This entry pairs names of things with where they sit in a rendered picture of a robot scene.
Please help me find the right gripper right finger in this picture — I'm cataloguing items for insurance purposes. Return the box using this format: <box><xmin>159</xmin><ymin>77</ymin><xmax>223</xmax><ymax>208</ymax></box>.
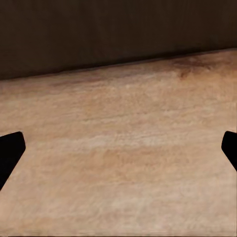
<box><xmin>221</xmin><ymin>131</ymin><xmax>237</xmax><ymax>171</ymax></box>

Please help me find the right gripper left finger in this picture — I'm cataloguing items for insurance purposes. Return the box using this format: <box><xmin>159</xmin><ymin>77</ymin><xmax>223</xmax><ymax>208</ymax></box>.
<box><xmin>0</xmin><ymin>131</ymin><xmax>26</xmax><ymax>190</ymax></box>

